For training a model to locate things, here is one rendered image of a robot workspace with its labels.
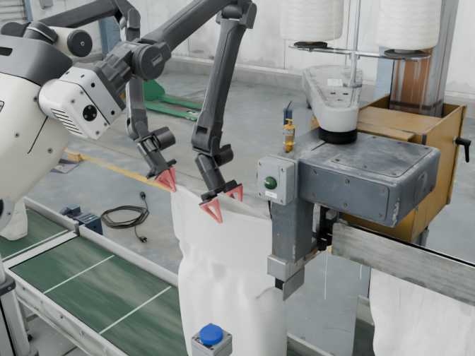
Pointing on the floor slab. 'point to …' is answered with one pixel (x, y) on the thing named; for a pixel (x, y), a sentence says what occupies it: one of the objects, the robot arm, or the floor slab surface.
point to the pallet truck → (151, 90)
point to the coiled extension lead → (128, 220)
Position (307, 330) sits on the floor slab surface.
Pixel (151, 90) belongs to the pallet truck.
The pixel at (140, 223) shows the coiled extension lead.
